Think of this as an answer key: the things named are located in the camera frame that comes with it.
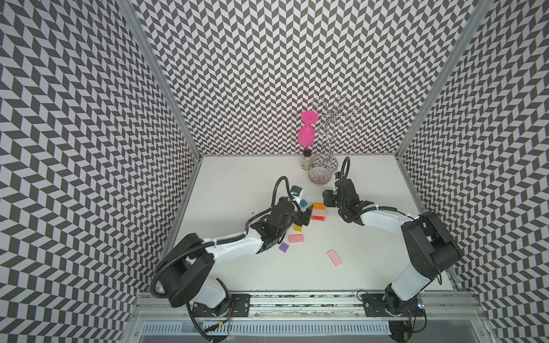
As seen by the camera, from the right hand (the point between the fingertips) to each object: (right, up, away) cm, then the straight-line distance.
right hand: (327, 197), depth 95 cm
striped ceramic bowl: (-1, +10, +12) cm, 16 cm away
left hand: (-12, -1, -12) cm, 16 cm away
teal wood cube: (-10, -3, +4) cm, 11 cm away
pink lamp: (-9, +29, +1) cm, 30 cm away
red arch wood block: (-4, -9, -1) cm, 10 cm away
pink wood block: (+1, -23, -10) cm, 26 cm away
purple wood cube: (-19, -19, -8) cm, 28 cm away
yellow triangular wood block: (-13, -13, -3) cm, 19 cm away
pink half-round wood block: (-4, -6, -1) cm, 8 cm away
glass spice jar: (-8, +18, +13) cm, 23 cm away
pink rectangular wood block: (-14, -17, -6) cm, 23 cm away
